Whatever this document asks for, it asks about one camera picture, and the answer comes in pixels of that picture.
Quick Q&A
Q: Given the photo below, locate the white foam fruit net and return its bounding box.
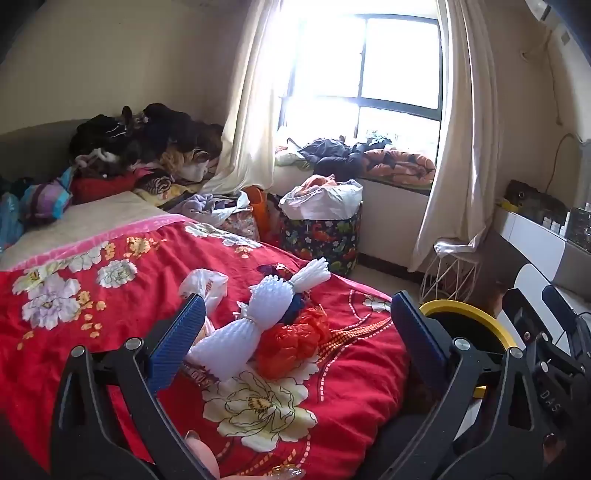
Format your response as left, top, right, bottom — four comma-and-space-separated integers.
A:
188, 316, 275, 383
248, 258, 332, 329

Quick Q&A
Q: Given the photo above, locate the camouflage bag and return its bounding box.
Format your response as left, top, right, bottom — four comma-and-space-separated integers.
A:
505, 180, 570, 219

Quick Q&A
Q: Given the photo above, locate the arched vanity mirror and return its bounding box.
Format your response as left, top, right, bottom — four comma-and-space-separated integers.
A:
573, 134, 591, 215

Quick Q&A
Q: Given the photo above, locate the beige bed sheet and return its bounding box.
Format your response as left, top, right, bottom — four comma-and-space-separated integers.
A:
0, 191, 163, 274

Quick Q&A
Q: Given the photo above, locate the dark blue jacket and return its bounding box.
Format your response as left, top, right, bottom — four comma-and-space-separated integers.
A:
298, 137, 385, 177

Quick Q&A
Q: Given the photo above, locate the white green cloth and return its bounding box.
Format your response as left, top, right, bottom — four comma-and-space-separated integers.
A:
274, 144, 315, 170

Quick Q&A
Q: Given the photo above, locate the red floral blanket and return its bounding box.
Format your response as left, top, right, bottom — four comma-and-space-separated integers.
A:
0, 217, 411, 480

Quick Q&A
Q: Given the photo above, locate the purple striped bag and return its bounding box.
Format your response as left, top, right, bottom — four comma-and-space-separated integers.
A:
27, 167, 75, 223

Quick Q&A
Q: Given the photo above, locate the brown floral blanket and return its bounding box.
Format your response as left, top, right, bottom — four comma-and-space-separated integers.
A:
133, 167, 205, 207

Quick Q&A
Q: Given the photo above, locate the grey headboard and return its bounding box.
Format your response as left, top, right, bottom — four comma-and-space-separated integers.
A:
0, 119, 94, 186

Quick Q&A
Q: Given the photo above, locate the cream curtain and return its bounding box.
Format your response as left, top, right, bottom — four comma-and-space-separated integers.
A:
201, 0, 286, 195
409, 0, 500, 273

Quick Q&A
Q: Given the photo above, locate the person's left hand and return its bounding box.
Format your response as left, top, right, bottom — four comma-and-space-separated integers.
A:
185, 431, 307, 480

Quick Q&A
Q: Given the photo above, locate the yellow rimmed black bin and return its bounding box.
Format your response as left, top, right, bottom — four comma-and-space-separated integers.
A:
411, 300, 519, 407

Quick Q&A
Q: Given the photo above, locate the person's leg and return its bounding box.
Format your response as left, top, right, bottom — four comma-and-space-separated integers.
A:
360, 411, 435, 480

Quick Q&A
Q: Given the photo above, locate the blue plastic bag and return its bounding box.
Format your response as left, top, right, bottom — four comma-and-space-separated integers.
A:
281, 291, 315, 325

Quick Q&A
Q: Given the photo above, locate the floral fabric bag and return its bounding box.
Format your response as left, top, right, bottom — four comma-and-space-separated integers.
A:
221, 208, 262, 241

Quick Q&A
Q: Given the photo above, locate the orange pink cloth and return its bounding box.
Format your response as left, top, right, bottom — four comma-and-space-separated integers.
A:
302, 174, 339, 191

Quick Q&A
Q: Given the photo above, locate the large white plastic bag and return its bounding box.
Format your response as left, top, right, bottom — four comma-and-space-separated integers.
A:
279, 178, 364, 221

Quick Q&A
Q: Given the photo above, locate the grey looped cable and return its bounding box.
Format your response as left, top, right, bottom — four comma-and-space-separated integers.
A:
546, 133, 583, 195

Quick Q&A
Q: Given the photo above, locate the white wire stool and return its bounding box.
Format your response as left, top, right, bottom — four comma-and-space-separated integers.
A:
420, 237, 484, 315

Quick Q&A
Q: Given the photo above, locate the row of small bottles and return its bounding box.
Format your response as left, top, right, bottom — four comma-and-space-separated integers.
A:
542, 212, 572, 237

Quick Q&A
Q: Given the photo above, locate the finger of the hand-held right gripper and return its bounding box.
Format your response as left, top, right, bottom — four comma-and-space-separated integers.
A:
542, 285, 589, 360
503, 288, 550, 352

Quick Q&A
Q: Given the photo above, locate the orange bag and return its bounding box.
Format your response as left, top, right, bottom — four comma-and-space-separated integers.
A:
244, 185, 283, 248

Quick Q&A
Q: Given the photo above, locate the red cloth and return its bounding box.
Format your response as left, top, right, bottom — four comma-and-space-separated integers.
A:
71, 173, 140, 205

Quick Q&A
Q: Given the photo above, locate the red plastic bag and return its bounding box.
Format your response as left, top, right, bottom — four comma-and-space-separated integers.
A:
255, 307, 332, 382

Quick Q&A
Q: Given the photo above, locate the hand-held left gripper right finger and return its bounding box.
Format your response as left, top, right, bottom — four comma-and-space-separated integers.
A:
390, 290, 561, 480

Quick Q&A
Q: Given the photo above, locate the dinosaur print laundry basket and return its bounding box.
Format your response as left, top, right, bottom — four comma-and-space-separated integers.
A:
279, 203, 363, 278

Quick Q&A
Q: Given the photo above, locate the white vanity desk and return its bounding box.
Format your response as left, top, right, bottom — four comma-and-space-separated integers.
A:
496, 208, 591, 356

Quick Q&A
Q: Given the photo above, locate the clear cosmetics organizer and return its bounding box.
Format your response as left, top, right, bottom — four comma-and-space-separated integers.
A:
566, 205, 591, 253

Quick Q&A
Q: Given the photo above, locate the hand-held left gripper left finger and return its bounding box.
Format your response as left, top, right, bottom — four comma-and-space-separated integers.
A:
50, 293, 207, 480

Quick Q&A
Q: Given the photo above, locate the lavender cloth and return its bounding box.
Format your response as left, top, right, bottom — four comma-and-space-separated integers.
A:
167, 191, 253, 228

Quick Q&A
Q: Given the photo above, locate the pile of dark clothes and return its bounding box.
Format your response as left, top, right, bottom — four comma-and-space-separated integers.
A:
69, 104, 225, 185

